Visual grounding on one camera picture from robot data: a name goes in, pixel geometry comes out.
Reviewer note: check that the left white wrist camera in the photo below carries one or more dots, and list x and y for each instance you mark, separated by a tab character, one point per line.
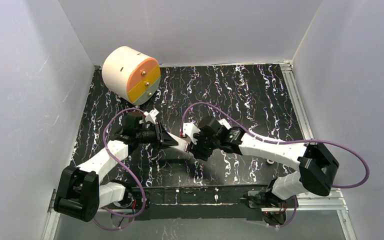
151	116

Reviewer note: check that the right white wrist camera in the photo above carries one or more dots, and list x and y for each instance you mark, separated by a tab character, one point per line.
188	131

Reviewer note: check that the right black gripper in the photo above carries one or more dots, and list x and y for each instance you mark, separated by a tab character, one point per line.
199	145

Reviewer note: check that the white remote with buttons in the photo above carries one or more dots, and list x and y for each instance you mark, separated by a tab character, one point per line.
182	143

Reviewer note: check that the long white remote control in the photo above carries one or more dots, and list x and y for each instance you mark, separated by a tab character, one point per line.
225	123

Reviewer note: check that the round three-colour drawer box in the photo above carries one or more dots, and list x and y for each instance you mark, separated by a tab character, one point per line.
132	75

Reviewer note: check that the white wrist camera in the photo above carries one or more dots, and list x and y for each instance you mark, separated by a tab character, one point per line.
188	131
151	116

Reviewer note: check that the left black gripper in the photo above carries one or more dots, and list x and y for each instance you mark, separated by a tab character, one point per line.
160	135

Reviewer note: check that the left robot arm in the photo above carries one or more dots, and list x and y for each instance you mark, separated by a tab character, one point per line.
80	192

